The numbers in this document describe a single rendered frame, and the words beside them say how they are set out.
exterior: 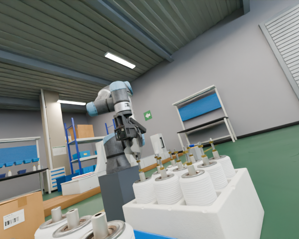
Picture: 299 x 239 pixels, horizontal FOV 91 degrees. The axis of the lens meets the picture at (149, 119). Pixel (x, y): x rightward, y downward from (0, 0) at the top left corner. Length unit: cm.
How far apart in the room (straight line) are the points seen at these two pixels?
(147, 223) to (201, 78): 559
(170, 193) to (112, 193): 44
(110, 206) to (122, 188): 14
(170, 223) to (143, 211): 12
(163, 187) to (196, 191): 12
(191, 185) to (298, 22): 581
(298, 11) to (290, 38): 70
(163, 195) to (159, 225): 9
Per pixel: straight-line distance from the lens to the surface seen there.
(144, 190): 62
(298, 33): 595
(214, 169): 58
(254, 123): 548
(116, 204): 91
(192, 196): 48
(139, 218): 63
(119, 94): 67
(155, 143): 422
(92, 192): 241
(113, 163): 90
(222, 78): 575
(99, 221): 28
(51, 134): 692
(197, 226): 48
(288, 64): 566
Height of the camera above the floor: 35
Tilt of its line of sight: 12 degrees up
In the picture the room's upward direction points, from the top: 16 degrees counter-clockwise
